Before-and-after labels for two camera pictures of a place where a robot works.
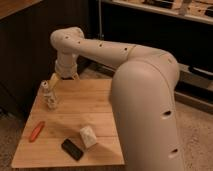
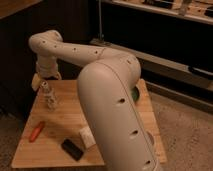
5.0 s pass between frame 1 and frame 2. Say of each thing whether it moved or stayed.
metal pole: stayed
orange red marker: stayed
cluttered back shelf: stayed
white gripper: moved
